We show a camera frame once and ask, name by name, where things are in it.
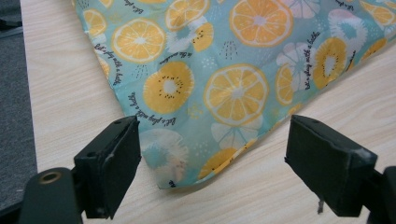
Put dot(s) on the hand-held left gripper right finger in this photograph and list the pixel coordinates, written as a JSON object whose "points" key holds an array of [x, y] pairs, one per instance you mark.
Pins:
{"points": [[327, 165]]}

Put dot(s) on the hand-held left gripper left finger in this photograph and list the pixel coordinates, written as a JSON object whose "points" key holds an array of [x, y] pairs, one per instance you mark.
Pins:
{"points": [[109, 168]]}

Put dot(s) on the fruit-print fabric bag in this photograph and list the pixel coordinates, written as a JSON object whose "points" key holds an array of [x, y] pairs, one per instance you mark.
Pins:
{"points": [[224, 77]]}

